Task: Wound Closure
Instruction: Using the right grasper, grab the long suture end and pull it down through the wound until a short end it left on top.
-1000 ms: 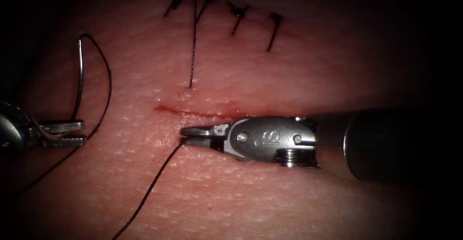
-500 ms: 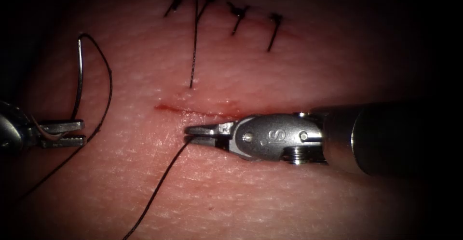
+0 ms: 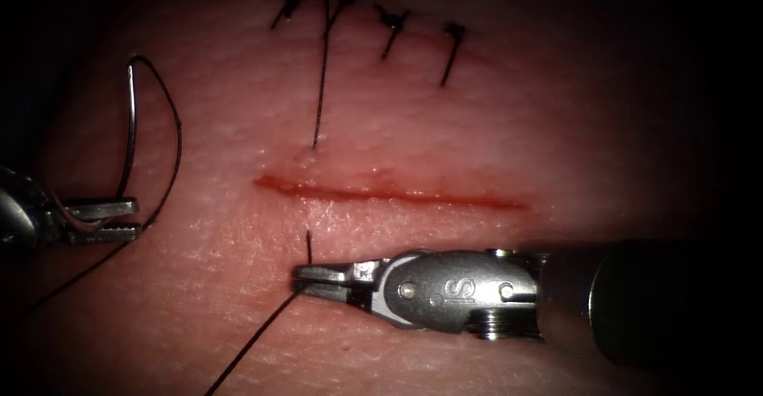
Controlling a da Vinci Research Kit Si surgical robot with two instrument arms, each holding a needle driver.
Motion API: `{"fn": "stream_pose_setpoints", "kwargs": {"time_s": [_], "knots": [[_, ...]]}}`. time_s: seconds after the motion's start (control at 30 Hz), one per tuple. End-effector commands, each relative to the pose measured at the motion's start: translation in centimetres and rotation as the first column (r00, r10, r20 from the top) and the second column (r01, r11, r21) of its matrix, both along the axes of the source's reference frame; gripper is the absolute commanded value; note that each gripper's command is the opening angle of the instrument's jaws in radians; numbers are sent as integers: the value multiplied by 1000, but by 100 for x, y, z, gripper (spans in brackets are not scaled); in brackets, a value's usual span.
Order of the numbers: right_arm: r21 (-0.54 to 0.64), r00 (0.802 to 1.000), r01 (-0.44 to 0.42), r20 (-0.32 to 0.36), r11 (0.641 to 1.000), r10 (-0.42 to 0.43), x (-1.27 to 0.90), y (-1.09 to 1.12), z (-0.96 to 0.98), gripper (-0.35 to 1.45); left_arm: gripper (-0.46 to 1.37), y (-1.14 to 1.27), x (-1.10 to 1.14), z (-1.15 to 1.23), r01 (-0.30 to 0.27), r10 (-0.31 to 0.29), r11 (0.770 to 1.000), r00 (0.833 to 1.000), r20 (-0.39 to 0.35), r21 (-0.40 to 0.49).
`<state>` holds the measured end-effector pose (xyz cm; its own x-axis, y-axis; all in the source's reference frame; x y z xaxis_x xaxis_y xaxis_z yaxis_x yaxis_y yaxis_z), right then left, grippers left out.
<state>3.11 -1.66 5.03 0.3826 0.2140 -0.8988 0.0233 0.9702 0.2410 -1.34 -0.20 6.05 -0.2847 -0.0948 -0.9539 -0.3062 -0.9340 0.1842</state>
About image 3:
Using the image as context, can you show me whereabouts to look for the curved steel needle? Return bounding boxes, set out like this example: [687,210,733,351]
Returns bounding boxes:
[50,59,139,234]

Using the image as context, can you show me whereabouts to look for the black stitching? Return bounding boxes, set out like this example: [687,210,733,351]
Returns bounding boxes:
[269,0,470,87]

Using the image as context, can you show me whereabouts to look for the tissue pad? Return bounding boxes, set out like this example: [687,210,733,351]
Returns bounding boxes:
[17,0,734,396]

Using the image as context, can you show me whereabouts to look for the right arm needle driver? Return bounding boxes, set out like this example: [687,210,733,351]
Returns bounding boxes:
[371,247,547,343]

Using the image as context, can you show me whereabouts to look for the black thread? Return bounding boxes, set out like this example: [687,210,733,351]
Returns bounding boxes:
[23,0,332,396]

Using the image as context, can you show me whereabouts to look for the right arm needle driver jaw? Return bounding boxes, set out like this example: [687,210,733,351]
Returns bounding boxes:
[292,281,376,313]
[292,258,386,285]

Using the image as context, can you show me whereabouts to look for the left arm needle driver jaw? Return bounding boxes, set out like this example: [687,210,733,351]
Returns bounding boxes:
[66,222,144,246]
[61,197,141,222]

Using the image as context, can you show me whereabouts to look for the left arm needle driver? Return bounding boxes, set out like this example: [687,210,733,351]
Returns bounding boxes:
[0,165,69,251]

